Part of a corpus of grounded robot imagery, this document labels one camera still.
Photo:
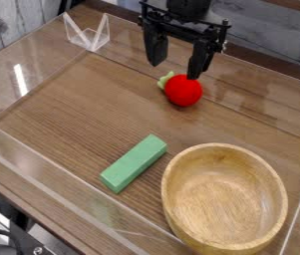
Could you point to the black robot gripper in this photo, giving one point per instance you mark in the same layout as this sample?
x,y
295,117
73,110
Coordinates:
x,y
188,20

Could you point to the red plush fruit green leaf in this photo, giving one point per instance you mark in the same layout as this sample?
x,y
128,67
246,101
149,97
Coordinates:
x,y
183,92

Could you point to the green rectangular block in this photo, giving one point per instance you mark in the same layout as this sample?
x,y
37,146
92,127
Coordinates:
x,y
131,165

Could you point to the wooden oval bowl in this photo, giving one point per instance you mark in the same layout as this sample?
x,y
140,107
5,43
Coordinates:
x,y
224,199

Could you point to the clear acrylic tray enclosure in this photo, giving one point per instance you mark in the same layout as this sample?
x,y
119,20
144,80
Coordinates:
x,y
80,102

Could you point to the black metal frame bracket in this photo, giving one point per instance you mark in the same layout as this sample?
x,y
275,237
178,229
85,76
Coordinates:
x,y
20,227

